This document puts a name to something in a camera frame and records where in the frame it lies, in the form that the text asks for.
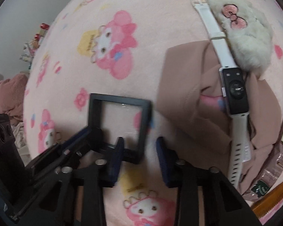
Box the white strap smartwatch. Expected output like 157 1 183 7
191 0 252 188

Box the beige cloth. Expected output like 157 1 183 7
157 40 283 195

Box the black square display frame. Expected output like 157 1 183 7
87 93 154 165

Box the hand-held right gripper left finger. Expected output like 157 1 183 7
19 137 125 226

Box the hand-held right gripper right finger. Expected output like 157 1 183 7
155 137 263 226

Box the white fluffy bow sock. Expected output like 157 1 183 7
206 0 273 76

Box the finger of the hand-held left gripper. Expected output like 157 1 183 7
25 125 103 170
31 150 86 186

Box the pink printed blanket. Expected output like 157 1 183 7
22 0 283 226

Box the orange comb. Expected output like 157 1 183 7
251 181 283 220

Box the pink plush pillow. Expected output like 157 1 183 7
0 73 29 120

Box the shelf of small trinkets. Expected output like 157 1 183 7
20 23 50 69

